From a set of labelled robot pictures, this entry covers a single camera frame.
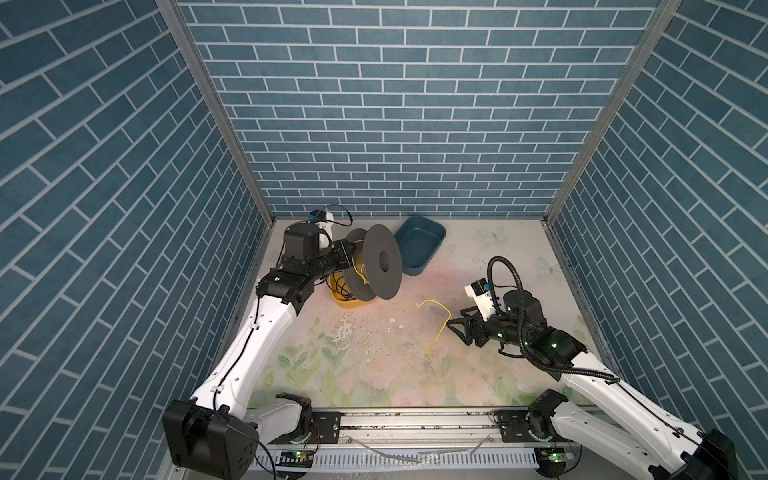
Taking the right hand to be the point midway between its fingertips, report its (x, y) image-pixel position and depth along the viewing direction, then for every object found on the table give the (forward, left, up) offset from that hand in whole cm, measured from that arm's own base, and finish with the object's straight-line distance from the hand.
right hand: (452, 315), depth 75 cm
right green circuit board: (-25, -27, -18) cm, 41 cm away
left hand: (+12, +25, +12) cm, 30 cm away
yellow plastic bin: (+10, +34, -11) cm, 37 cm away
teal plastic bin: (+41, +9, -17) cm, 46 cm away
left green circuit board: (-31, +37, -19) cm, 52 cm away
